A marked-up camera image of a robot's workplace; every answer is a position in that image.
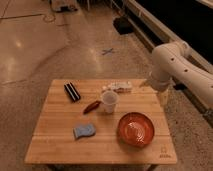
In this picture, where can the white ceramic cup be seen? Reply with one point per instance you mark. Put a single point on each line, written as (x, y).
(109, 100)

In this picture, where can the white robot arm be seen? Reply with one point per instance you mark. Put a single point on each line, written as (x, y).
(170, 60)

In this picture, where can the red-brown chili pepper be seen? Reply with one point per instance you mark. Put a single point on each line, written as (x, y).
(92, 106)

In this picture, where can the black rectangular box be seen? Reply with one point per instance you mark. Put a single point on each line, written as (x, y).
(73, 93)

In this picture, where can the wooden table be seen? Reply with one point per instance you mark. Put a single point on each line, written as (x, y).
(53, 141)

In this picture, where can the blue sponge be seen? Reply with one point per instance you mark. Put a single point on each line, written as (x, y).
(86, 130)

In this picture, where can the orange ribbed bowl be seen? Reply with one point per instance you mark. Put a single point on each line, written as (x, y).
(135, 129)

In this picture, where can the black bag on floor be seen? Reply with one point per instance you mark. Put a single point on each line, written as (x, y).
(122, 25)

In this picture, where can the grey equipment on floor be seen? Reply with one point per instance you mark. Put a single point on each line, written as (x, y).
(61, 5)

